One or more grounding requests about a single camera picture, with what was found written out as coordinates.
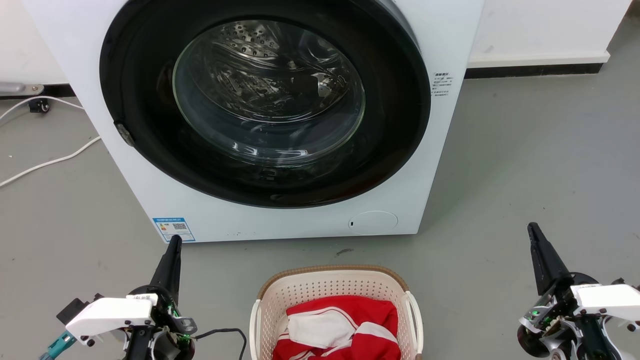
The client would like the grey metal bar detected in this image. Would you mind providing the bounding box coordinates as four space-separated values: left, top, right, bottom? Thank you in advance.
0 82 45 96

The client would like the white floor cable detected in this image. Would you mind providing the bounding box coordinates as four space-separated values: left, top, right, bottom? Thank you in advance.
0 136 102 188
0 95 85 122

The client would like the round white filter cover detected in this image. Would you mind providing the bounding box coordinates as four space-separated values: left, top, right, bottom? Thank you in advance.
348 210 399 236

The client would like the teal cable connector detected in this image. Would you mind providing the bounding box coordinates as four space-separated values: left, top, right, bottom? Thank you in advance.
40 330 76 360

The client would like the blue energy label sticker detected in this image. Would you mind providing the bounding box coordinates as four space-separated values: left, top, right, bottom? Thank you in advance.
152 217 196 244

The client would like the white cabinet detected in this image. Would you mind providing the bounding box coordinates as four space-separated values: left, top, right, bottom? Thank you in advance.
467 0 633 69
0 0 69 86

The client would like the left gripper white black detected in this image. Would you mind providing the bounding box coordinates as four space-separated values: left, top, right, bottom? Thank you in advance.
56 235 198 360

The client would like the red and white garment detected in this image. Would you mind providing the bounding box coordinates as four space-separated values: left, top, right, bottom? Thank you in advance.
272 295 402 360

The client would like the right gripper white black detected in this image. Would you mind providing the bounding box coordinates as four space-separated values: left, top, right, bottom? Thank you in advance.
517 222 640 360

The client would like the cream plastic laundry basket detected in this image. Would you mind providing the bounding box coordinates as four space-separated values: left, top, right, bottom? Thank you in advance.
249 265 425 360

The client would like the black round washer door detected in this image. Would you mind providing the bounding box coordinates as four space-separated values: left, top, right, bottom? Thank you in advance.
99 0 432 209

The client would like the small text sticker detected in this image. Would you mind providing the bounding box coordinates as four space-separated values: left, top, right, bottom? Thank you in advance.
432 71 453 97

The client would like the white front-load washing machine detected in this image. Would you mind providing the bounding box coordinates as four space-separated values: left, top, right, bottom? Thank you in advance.
22 0 486 244

